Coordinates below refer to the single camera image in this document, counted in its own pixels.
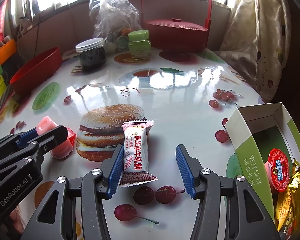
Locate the overturned pink jelly cup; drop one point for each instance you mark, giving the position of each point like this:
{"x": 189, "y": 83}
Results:
{"x": 63, "y": 150}

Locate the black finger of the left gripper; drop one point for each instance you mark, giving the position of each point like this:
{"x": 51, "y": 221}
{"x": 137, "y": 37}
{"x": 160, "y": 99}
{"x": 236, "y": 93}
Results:
{"x": 46, "y": 142}

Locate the green glass jar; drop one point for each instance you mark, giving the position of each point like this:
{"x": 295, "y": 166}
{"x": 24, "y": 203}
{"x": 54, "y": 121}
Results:
{"x": 139, "y": 44}

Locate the red lid jelly cup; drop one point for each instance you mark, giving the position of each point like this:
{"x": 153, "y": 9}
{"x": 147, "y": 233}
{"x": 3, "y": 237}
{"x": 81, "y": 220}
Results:
{"x": 277, "y": 170}

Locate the red oval tray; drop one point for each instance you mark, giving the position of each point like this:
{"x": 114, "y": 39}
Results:
{"x": 36, "y": 71}

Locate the red lidded basket with handle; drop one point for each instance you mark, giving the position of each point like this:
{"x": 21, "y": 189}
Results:
{"x": 177, "y": 35}

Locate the green white cardboard box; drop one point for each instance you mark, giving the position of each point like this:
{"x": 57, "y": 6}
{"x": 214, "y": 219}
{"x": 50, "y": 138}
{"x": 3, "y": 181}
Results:
{"x": 267, "y": 145}

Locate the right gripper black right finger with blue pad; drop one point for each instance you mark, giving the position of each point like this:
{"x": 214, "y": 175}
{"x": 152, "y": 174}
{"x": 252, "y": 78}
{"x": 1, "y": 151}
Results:
{"x": 246, "y": 215}

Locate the dark jar white lid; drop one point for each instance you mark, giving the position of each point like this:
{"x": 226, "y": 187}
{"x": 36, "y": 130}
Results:
{"x": 91, "y": 53}

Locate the clear plastic bag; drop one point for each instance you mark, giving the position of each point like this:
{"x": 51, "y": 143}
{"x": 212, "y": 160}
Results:
{"x": 112, "y": 20}

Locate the orange box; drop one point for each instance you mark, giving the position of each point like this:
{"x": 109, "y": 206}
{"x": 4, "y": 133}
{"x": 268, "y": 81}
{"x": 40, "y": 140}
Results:
{"x": 7, "y": 50}

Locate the cream patterned curtain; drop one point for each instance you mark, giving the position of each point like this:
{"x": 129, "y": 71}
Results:
{"x": 256, "y": 43}

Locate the long gold snack bar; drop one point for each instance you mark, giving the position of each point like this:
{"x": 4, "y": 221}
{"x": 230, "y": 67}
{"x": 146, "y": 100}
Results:
{"x": 294, "y": 186}

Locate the person's left hand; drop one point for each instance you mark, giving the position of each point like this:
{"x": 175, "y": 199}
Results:
{"x": 17, "y": 221}

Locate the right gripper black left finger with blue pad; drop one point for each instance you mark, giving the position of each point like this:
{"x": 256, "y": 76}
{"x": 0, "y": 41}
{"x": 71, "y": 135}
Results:
{"x": 55, "y": 216}

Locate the yellow pastry packet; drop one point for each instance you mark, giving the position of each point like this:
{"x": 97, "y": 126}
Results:
{"x": 283, "y": 210}

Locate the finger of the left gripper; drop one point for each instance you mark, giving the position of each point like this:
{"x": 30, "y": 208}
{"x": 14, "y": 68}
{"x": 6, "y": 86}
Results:
{"x": 14, "y": 142}

